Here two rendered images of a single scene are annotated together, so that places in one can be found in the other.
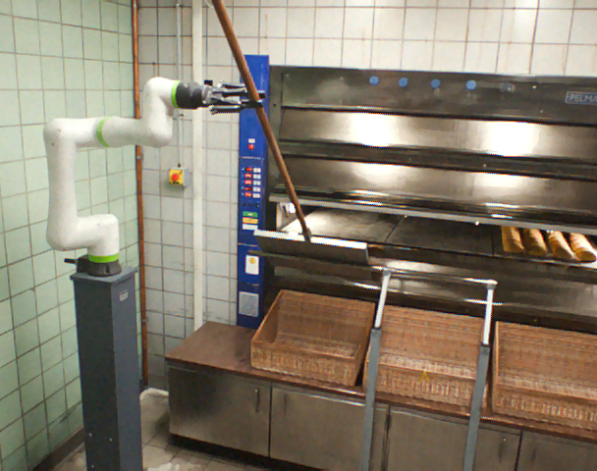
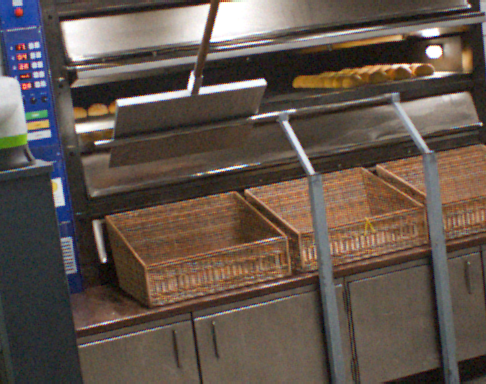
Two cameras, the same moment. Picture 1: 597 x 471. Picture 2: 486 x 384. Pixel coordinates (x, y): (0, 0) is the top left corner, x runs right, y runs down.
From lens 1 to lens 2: 2.12 m
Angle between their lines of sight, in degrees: 37
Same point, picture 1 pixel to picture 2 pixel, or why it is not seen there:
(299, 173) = (94, 38)
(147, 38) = not seen: outside the picture
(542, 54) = not seen: outside the picture
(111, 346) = (61, 272)
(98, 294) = (30, 193)
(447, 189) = (284, 18)
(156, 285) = not seen: outside the picture
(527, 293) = (395, 122)
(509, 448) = (474, 273)
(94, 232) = (11, 95)
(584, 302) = (449, 114)
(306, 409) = (246, 331)
